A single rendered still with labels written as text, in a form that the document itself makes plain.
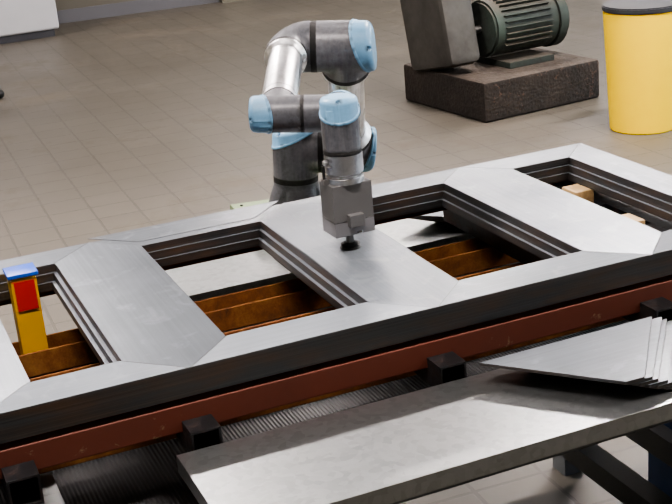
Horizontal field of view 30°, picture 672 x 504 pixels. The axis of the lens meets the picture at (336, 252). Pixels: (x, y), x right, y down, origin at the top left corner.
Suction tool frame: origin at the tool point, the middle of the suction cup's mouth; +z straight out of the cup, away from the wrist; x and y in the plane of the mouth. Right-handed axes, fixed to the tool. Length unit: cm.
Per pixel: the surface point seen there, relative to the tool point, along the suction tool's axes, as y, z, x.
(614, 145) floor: 268, 86, 285
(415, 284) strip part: 1.3, -1.1, -25.4
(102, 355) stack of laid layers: -55, 2, -15
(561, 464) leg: 68, 83, 31
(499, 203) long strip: 38.0, -1.0, 6.3
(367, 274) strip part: -3.7, -1.1, -15.5
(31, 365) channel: -62, 15, 19
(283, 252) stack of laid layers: -9.5, 1.6, 13.0
